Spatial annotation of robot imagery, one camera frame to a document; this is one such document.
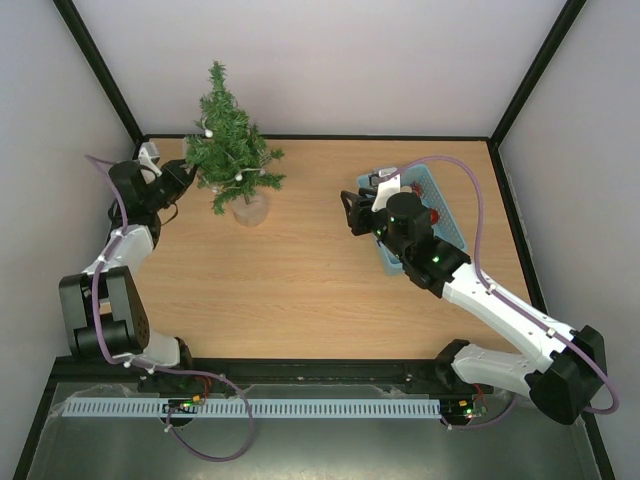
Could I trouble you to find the fairy light string white beads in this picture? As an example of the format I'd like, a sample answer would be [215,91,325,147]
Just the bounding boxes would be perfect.
[185,120,284,215]

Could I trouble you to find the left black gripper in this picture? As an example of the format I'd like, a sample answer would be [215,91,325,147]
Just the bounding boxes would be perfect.
[145,157,200,211]

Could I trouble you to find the black frame rail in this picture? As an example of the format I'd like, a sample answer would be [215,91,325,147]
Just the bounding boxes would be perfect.
[60,356,581,393]

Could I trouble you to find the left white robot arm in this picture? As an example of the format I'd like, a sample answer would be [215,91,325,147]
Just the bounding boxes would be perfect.
[58,159,196,373]

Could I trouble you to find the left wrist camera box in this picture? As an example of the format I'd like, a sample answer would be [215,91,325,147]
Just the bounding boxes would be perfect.
[137,141,162,178]

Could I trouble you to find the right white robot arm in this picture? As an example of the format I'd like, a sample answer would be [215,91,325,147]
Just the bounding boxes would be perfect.
[340,189,606,425]

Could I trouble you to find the small green christmas tree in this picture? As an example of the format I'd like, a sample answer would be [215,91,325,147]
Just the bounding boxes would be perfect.
[185,61,286,227]

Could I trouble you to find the light blue plastic basket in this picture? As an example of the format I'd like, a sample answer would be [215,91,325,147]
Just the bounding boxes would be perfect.
[356,164,468,275]

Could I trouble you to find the white cable duct rail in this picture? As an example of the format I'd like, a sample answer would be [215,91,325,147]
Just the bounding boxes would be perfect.
[62,398,441,419]

